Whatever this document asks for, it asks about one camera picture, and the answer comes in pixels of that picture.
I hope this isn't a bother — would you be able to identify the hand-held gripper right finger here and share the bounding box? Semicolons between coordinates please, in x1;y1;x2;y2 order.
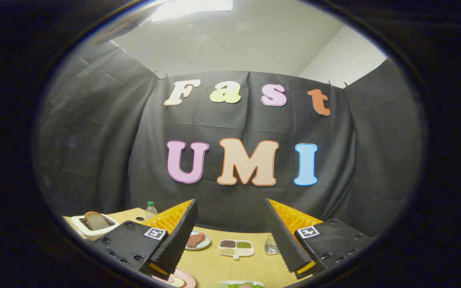
264;198;376;280

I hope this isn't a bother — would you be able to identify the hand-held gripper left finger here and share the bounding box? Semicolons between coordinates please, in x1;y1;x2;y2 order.
88;199;199;280

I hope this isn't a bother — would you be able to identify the green lettuce leaf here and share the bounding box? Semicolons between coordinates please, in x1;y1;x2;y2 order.
210;281;265;288

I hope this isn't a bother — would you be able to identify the brown crust bread slice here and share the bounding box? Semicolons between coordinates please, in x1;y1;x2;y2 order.
84;211;111;231

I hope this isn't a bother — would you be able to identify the pale green plate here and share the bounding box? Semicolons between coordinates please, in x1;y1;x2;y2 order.
185;229;211;251

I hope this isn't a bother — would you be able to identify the pink plate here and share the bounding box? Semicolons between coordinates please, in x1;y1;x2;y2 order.
152;267;196;288

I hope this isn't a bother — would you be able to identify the white divided bean dish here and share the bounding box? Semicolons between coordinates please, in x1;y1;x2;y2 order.
218;239;255;260

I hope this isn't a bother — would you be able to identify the white toaster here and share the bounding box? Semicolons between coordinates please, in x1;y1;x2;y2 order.
71;214;120;241

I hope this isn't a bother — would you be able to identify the metal wire basket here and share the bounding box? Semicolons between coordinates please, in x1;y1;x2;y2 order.
264;234;281;255

